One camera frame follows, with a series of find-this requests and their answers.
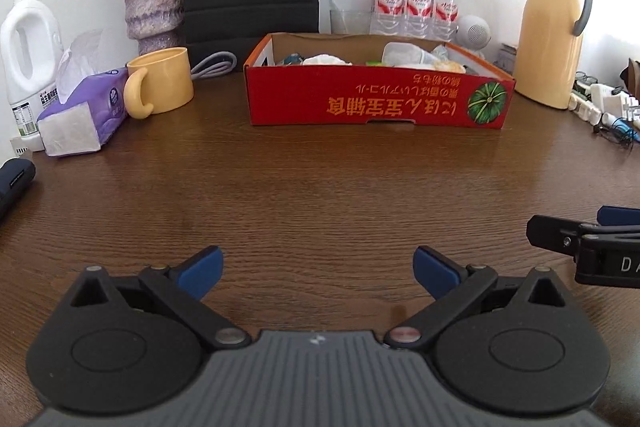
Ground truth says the mottled purple vase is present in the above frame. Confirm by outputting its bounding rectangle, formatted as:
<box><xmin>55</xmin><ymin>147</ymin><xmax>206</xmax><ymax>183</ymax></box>
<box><xmin>122</xmin><ymin>0</ymin><xmax>185</xmax><ymax>56</ymax></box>

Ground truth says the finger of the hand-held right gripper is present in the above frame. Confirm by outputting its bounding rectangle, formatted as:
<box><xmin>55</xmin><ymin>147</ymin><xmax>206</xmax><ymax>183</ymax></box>
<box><xmin>526</xmin><ymin>214</ymin><xmax>640</xmax><ymax>253</ymax></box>
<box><xmin>597</xmin><ymin>205</ymin><xmax>640</xmax><ymax>228</ymax></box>

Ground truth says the dark blue case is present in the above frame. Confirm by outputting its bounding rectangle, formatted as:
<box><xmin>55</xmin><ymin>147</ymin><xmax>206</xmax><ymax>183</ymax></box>
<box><xmin>0</xmin><ymin>158</ymin><xmax>37</xmax><ymax>220</ymax></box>

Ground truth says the yellow mug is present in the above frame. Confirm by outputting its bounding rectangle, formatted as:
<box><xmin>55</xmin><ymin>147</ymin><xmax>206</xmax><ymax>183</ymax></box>
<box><xmin>124</xmin><ymin>47</ymin><xmax>195</xmax><ymax>120</ymax></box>

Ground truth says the clear glass cup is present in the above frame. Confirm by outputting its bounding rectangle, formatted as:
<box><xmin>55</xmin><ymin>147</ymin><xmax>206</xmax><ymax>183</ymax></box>
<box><xmin>329</xmin><ymin>9</ymin><xmax>373</xmax><ymax>36</ymax></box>

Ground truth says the white robot speaker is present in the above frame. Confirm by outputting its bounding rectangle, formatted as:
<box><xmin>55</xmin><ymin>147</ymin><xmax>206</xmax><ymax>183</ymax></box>
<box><xmin>455</xmin><ymin>14</ymin><xmax>492</xmax><ymax>58</ymax></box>

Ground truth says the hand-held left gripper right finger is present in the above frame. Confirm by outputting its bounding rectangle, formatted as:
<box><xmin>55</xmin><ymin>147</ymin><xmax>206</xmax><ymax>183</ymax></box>
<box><xmin>385</xmin><ymin>245</ymin><xmax>571</xmax><ymax>350</ymax></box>

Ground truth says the black earphone cable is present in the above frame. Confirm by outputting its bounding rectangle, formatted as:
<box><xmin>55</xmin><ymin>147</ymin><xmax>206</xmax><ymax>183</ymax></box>
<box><xmin>594</xmin><ymin>117</ymin><xmax>640</xmax><ymax>150</ymax></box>

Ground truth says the white power strip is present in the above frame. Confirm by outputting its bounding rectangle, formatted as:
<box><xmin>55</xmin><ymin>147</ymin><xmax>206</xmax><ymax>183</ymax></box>
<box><xmin>567</xmin><ymin>82</ymin><xmax>640</xmax><ymax>128</ymax></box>

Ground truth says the red cardboard box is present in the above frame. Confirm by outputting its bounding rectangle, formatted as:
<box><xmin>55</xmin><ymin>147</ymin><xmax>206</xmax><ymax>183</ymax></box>
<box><xmin>243</xmin><ymin>33</ymin><xmax>517</xmax><ymax>132</ymax></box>

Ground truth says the lilac cable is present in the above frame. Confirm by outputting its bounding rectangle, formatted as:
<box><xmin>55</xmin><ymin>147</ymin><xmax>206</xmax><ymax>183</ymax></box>
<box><xmin>191</xmin><ymin>51</ymin><xmax>237</xmax><ymax>80</ymax></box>

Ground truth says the yellow thermos jug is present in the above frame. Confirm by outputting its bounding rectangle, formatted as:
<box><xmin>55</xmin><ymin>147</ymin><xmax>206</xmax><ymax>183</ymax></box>
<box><xmin>512</xmin><ymin>0</ymin><xmax>593</xmax><ymax>110</ymax></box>

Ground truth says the purple tissue pack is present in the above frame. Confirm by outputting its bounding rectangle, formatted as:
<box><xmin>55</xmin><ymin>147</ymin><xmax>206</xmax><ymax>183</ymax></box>
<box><xmin>37</xmin><ymin>28</ymin><xmax>132</xmax><ymax>156</ymax></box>

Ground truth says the clear plastic packet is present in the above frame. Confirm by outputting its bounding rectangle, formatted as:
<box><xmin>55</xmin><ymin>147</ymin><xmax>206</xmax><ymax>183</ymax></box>
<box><xmin>381</xmin><ymin>42</ymin><xmax>442</xmax><ymax>66</ymax></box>

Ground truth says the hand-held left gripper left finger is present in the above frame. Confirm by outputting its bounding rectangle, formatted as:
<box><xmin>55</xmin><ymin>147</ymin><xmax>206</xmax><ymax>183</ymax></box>
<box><xmin>70</xmin><ymin>245</ymin><xmax>252</xmax><ymax>350</ymax></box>

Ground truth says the dark brown object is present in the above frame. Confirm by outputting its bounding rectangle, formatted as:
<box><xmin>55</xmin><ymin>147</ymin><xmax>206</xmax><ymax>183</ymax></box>
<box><xmin>620</xmin><ymin>57</ymin><xmax>640</xmax><ymax>100</ymax></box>

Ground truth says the small tin box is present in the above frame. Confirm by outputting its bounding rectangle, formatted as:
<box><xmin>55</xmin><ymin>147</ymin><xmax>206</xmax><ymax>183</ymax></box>
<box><xmin>496</xmin><ymin>43</ymin><xmax>519</xmax><ymax>74</ymax></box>

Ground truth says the white detergent bottle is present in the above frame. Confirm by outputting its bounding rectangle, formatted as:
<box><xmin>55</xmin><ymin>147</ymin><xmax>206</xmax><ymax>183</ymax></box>
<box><xmin>0</xmin><ymin>0</ymin><xmax>65</xmax><ymax>152</ymax></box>

